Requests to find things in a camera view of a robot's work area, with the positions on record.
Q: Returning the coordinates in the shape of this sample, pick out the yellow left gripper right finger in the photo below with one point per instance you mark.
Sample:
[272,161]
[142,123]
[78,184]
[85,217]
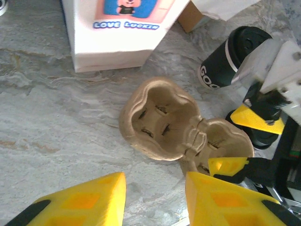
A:
[225,207]

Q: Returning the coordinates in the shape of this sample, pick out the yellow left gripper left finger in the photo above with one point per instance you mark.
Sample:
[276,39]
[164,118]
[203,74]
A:
[89,204]

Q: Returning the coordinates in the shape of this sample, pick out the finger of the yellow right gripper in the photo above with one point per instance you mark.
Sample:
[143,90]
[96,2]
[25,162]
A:
[256,120]
[227,167]

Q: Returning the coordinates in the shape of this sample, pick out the black paper coffee cup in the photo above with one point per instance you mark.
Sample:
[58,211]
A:
[216,66]

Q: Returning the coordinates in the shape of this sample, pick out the brown pulp cup carrier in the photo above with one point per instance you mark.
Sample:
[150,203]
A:
[164,122]

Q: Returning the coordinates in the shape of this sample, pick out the black plastic cup lid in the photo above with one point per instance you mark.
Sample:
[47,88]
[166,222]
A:
[249,40]

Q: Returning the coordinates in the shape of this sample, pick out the white paper takeout bag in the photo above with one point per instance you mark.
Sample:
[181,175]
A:
[117,47]

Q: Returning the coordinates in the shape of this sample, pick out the white paper napkin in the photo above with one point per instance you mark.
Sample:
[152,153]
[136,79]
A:
[223,9]

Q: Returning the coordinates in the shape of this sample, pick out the brown cardboard tray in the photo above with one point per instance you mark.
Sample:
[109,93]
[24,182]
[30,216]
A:
[190,18]

